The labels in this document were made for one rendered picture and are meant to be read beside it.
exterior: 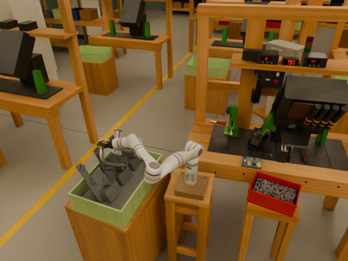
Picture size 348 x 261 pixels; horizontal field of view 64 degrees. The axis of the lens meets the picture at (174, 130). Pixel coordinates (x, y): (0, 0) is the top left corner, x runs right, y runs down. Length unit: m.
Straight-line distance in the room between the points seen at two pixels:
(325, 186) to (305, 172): 0.16
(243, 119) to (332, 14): 1.06
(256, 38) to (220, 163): 1.02
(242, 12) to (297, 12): 0.39
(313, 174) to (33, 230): 2.61
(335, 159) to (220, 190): 1.30
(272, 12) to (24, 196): 3.11
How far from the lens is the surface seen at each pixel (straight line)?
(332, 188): 2.36
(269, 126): 2.27
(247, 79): 2.48
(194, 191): 1.98
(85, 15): 7.61
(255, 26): 2.35
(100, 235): 2.18
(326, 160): 2.49
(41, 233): 3.18
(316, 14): 2.37
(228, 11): 2.34
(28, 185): 3.75
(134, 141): 1.73
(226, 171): 2.25
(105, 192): 1.99
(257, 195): 2.03
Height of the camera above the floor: 2.32
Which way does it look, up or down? 34 degrees down
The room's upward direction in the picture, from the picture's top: 1 degrees counter-clockwise
